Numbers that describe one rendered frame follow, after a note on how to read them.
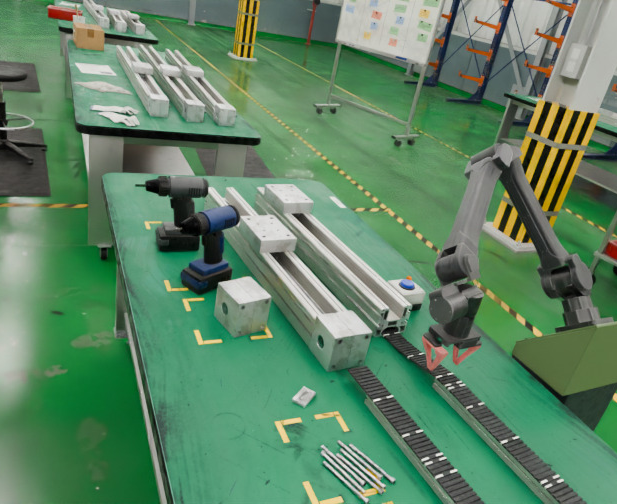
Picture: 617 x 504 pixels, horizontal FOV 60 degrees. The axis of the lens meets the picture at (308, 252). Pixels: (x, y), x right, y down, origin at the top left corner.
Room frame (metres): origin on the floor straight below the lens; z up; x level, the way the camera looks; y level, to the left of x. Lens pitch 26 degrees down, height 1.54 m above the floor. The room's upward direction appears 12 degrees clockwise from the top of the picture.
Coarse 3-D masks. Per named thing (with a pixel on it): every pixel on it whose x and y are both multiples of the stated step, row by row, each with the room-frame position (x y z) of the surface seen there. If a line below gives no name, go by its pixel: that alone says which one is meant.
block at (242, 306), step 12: (228, 288) 1.09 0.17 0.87; (240, 288) 1.10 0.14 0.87; (252, 288) 1.11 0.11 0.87; (216, 300) 1.11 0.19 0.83; (228, 300) 1.07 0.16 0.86; (240, 300) 1.05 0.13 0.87; (252, 300) 1.06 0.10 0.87; (264, 300) 1.08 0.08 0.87; (216, 312) 1.10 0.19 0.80; (228, 312) 1.06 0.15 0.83; (240, 312) 1.04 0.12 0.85; (252, 312) 1.06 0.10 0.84; (264, 312) 1.09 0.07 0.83; (228, 324) 1.06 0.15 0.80; (240, 324) 1.04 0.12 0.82; (252, 324) 1.07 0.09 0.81; (264, 324) 1.09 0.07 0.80
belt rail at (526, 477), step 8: (440, 384) 0.99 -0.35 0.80; (440, 392) 0.98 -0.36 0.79; (448, 392) 0.97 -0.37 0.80; (448, 400) 0.96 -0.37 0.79; (456, 400) 0.95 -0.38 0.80; (456, 408) 0.94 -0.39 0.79; (464, 408) 0.92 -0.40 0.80; (464, 416) 0.92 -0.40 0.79; (472, 416) 0.90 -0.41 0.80; (472, 424) 0.90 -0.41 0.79; (480, 424) 0.88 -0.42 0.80; (480, 432) 0.88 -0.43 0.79; (488, 432) 0.86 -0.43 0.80; (488, 440) 0.86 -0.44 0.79; (496, 440) 0.84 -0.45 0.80; (496, 448) 0.84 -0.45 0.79; (504, 448) 0.83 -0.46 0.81; (504, 456) 0.82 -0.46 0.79; (512, 456) 0.81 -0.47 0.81; (512, 464) 0.80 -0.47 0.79; (520, 464) 0.79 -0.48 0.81; (520, 472) 0.79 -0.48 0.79; (528, 472) 0.77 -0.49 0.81; (528, 480) 0.77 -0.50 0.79; (536, 480) 0.76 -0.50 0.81; (536, 488) 0.75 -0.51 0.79; (544, 488) 0.74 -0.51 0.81; (544, 496) 0.74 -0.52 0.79
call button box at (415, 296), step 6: (390, 282) 1.36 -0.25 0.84; (396, 282) 1.37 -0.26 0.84; (396, 288) 1.33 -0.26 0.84; (402, 288) 1.34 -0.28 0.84; (408, 288) 1.34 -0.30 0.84; (414, 288) 1.35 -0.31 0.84; (420, 288) 1.36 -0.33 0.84; (402, 294) 1.31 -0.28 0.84; (408, 294) 1.31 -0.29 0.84; (414, 294) 1.32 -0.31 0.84; (420, 294) 1.33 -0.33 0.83; (408, 300) 1.31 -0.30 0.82; (414, 300) 1.33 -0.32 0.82; (420, 300) 1.34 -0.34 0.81; (414, 306) 1.33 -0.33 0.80; (420, 306) 1.34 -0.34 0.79
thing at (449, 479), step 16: (352, 368) 0.97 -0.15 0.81; (368, 368) 0.98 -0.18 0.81; (368, 384) 0.93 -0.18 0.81; (384, 400) 0.89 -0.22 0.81; (400, 416) 0.85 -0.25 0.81; (400, 432) 0.80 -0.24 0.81; (416, 432) 0.81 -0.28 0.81; (416, 448) 0.77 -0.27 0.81; (432, 448) 0.78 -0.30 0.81; (432, 464) 0.74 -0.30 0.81; (448, 464) 0.75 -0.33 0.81; (448, 480) 0.71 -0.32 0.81; (464, 480) 0.72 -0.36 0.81; (464, 496) 0.68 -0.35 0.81
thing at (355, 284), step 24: (288, 216) 1.62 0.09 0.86; (312, 216) 1.67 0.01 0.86; (312, 240) 1.48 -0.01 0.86; (336, 240) 1.51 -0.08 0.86; (312, 264) 1.45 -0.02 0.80; (336, 264) 1.35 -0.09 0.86; (360, 264) 1.38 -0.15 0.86; (336, 288) 1.33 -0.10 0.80; (360, 288) 1.24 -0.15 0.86; (384, 288) 1.27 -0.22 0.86; (360, 312) 1.22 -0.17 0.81; (384, 312) 1.17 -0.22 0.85; (408, 312) 1.21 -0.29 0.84
